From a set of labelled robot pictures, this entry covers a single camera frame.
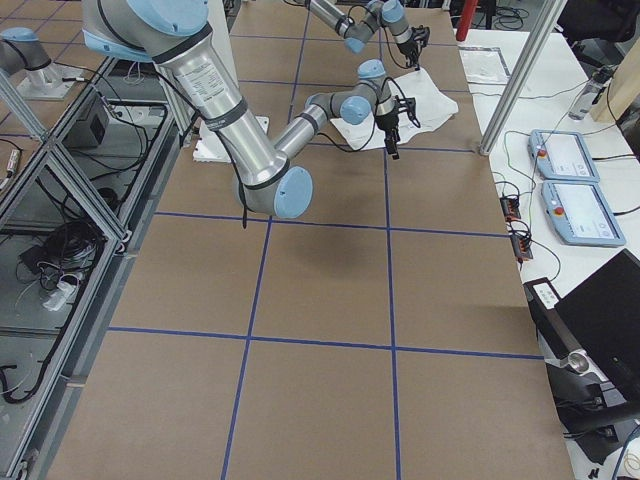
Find aluminium frame post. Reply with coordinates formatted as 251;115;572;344
478;0;567;156

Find lower blue teach pendant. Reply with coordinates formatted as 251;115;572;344
541;180;626;247

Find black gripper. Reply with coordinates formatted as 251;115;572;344
374;105;400;160
398;38;422;71

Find red cylinder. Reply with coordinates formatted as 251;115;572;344
456;0;478;42

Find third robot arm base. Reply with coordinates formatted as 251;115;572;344
1;27;84;100

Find water bottle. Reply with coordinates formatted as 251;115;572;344
568;65;615;121

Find silver metal cup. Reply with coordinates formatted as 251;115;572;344
564;351;591;375

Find white power strip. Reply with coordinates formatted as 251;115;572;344
42;277;79;312

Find black box white label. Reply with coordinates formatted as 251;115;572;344
523;277;581;359

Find upper blue teach pendant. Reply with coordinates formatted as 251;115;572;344
528;129;600;183

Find black laptop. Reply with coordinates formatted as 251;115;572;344
556;249;639;401

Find white central mounting pedestal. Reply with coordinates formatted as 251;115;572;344
178;1;275;178

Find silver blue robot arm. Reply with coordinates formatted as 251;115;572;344
82;1;415;219
294;0;430;70

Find white long-sleeve printed shirt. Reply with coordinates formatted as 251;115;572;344
332;68;460;151

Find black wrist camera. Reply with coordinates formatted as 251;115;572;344
412;25;431;49
396;97;421;128

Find clear plastic bag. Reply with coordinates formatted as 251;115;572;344
459;46;511;85

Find blue teach pendant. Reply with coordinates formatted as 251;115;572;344
541;180;626;247
528;129;600;183

